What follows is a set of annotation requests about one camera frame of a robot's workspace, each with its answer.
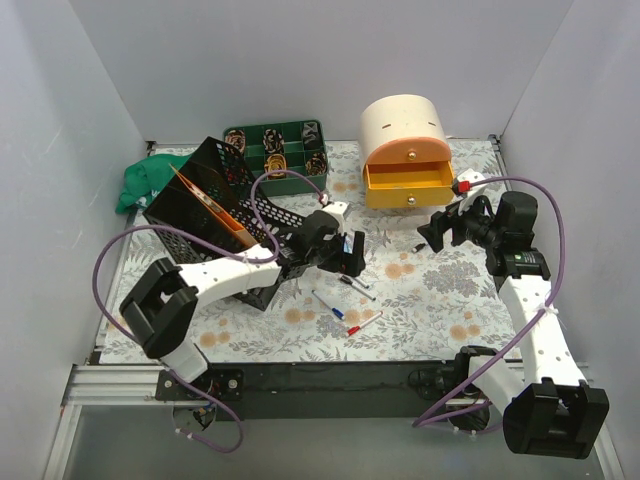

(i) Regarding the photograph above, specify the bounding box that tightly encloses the blue correction tape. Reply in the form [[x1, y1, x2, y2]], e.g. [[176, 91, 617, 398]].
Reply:
[[343, 234, 353, 254]]

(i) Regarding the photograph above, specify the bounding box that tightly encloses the round cream drawer cabinet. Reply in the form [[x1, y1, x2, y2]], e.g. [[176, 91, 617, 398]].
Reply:
[[358, 94, 454, 209]]

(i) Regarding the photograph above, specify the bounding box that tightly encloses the orange file folder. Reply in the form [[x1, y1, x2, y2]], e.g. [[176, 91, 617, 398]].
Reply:
[[170, 165, 257, 247]]

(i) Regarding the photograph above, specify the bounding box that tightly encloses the black mesh file organizer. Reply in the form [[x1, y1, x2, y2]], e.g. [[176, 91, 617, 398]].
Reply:
[[143, 137, 307, 311]]

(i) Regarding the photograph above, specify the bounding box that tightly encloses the small white marker blue cap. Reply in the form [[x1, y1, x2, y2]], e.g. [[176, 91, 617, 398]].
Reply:
[[344, 275, 370, 289]]

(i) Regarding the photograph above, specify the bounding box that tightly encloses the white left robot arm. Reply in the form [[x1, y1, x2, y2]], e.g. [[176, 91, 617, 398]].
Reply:
[[119, 202, 365, 400]]

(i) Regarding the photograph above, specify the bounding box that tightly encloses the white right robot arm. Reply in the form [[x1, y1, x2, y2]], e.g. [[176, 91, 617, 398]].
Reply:
[[417, 191, 609, 459]]

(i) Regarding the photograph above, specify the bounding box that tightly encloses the white marker black cap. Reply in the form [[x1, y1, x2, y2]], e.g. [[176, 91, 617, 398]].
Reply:
[[339, 275, 376, 301]]

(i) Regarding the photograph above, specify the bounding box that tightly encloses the white marker red cap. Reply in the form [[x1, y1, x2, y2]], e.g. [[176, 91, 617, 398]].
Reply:
[[347, 311, 384, 336]]

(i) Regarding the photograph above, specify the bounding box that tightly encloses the floral table mat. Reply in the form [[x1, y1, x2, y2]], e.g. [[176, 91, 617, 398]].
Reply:
[[98, 140, 561, 363]]

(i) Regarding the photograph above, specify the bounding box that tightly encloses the green compartment tray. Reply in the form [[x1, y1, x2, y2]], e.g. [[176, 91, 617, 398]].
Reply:
[[224, 119, 329, 197]]

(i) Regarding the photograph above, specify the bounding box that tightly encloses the green cloth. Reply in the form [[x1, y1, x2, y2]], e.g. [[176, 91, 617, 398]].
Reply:
[[115, 154, 190, 214]]

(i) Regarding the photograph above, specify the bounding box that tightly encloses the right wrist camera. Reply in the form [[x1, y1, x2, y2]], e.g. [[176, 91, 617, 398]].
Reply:
[[452, 168, 485, 214]]

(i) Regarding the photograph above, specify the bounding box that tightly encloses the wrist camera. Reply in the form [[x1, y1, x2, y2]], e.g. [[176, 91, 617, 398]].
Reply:
[[452, 168, 485, 214], [320, 194, 350, 224]]

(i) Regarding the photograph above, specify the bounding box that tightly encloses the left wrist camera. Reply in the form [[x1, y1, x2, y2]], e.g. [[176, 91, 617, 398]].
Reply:
[[320, 194, 350, 224]]

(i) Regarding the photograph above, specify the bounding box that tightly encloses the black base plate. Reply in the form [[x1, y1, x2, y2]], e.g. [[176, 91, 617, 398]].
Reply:
[[154, 359, 506, 424]]

